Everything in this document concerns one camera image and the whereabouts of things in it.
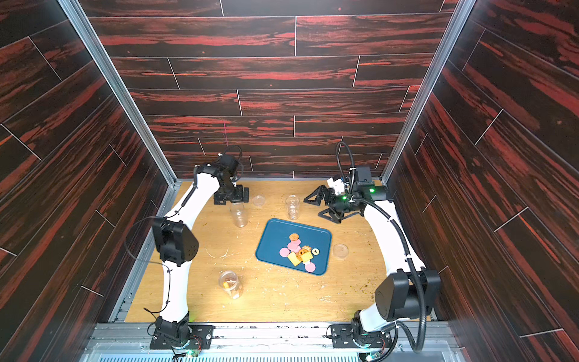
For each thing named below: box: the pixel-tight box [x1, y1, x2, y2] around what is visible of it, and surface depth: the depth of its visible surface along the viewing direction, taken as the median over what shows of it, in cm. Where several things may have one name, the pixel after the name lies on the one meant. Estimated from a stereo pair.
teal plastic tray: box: [255, 217, 333, 277], surface depth 98 cm
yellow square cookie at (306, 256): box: [300, 251, 313, 264], surface depth 92 cm
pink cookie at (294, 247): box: [287, 243, 301, 253], surface depth 96 cm
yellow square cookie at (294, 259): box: [287, 251, 303, 267], surface depth 93 cm
